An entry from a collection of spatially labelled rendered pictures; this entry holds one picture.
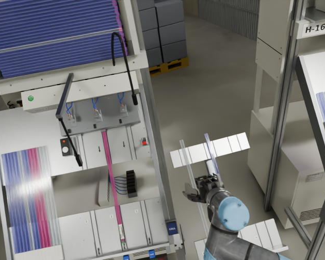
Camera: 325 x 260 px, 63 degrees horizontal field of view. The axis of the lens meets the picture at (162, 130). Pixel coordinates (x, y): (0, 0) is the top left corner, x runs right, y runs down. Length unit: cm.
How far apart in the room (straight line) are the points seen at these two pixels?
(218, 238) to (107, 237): 62
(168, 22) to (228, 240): 354
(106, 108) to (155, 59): 298
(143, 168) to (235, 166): 108
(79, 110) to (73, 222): 48
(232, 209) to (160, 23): 347
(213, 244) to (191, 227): 135
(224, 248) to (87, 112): 76
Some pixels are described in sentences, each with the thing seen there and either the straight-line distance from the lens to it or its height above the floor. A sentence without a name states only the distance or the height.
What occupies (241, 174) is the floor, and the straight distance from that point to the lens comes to 245.
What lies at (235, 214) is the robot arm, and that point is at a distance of 73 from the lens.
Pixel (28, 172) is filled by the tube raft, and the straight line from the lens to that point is 131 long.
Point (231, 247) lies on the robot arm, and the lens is 77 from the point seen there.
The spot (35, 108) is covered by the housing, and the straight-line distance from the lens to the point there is 124.
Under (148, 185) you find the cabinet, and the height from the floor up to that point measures 62.
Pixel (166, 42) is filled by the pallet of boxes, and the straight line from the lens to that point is 409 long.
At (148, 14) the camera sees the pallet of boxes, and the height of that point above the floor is 88.
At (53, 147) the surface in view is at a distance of 128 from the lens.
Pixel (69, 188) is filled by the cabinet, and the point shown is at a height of 62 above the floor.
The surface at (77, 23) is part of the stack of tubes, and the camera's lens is 112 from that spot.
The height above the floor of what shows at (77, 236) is 79.
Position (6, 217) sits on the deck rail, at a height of 90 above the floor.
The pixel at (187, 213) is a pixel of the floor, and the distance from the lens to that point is 219.
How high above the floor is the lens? 179
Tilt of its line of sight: 37 degrees down
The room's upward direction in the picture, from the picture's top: 10 degrees counter-clockwise
